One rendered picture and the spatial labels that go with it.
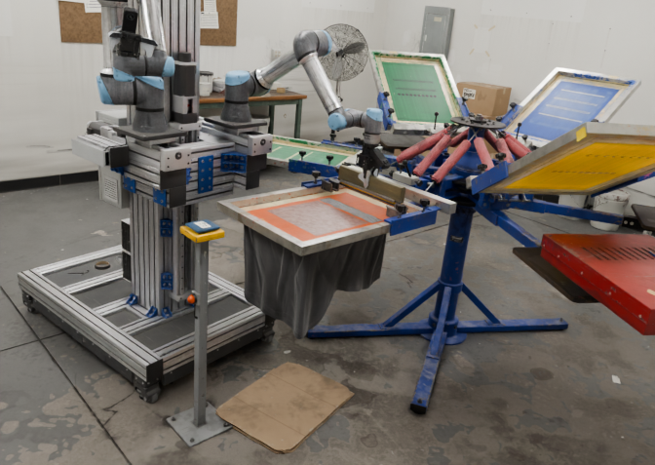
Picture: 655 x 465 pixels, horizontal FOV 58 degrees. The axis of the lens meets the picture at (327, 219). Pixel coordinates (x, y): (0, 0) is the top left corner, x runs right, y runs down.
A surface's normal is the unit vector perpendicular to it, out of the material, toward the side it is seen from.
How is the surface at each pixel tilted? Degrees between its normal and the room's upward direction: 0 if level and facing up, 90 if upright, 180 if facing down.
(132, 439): 0
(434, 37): 90
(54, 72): 90
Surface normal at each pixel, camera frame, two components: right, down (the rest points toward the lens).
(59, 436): 0.09, -0.94
